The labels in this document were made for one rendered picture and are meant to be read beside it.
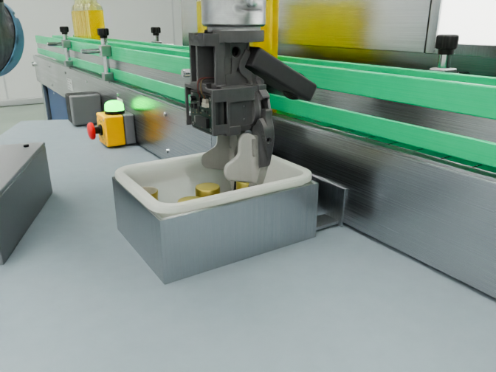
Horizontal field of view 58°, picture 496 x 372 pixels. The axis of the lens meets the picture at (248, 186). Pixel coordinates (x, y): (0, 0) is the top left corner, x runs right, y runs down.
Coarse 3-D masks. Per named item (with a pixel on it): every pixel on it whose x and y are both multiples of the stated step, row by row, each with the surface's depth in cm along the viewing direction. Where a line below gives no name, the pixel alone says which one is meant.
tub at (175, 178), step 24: (120, 168) 60; (144, 168) 62; (168, 168) 64; (192, 168) 66; (288, 168) 62; (144, 192) 52; (168, 192) 65; (192, 192) 67; (240, 192) 52; (264, 192) 54; (168, 216) 49
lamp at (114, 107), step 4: (112, 100) 103; (116, 100) 103; (108, 104) 102; (112, 104) 102; (116, 104) 102; (120, 104) 103; (108, 108) 102; (112, 108) 102; (116, 108) 102; (120, 108) 103; (108, 112) 102; (112, 112) 102; (116, 112) 103; (120, 112) 103; (124, 112) 105
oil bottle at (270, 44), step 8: (272, 0) 79; (272, 8) 80; (272, 16) 80; (272, 24) 81; (264, 32) 80; (272, 32) 81; (264, 40) 81; (272, 40) 82; (264, 48) 81; (272, 48) 82
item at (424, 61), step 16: (192, 0) 134; (192, 16) 136; (288, 48) 100; (304, 48) 96; (320, 48) 92; (336, 48) 88; (384, 64) 79; (400, 64) 76; (416, 64) 73; (432, 64) 71; (464, 64) 66; (480, 64) 64
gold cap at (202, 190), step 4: (200, 184) 62; (204, 184) 62; (208, 184) 62; (212, 184) 62; (216, 184) 62; (196, 188) 61; (200, 188) 61; (204, 188) 61; (208, 188) 61; (212, 188) 61; (216, 188) 61; (196, 192) 61; (200, 192) 60; (204, 192) 60; (208, 192) 60; (212, 192) 60; (216, 192) 61; (200, 196) 60; (204, 196) 60
